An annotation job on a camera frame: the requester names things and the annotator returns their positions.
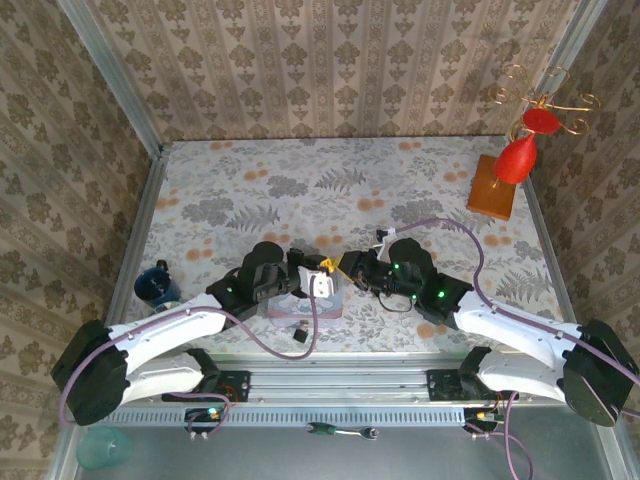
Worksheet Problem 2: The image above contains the pastel cartoon tin box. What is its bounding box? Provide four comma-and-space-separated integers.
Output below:
268, 287, 346, 332

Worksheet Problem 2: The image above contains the dark blue mug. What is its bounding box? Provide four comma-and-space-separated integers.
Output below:
133, 259, 183, 313

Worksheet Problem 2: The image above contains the translucent green cup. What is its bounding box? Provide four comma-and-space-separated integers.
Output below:
78, 425, 135, 472

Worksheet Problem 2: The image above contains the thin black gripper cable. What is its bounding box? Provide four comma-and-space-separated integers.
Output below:
377, 293, 419, 314

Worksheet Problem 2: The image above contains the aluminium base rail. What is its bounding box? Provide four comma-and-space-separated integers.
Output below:
207, 353, 474, 402

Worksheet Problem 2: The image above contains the short purple left cable loop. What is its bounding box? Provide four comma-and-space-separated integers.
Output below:
167, 392, 232, 442

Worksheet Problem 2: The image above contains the short purple cable loop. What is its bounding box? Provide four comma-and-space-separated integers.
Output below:
469, 392, 537, 480
167, 392, 232, 442

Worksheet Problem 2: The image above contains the slotted grey cable duct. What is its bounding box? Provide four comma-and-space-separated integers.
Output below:
106, 407, 467, 427

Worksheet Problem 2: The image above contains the ratchet wrench with green handle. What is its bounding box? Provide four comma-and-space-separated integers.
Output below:
305, 421, 381, 442

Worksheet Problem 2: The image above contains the gold wire stand wooden base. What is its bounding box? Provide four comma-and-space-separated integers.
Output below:
466, 63, 603, 222

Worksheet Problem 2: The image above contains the short purple right cable loop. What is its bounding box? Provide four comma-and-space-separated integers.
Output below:
469, 392, 537, 480

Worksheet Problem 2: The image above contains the aluminium frame post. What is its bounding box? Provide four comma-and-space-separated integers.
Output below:
55, 0, 166, 156
517, 0, 609, 139

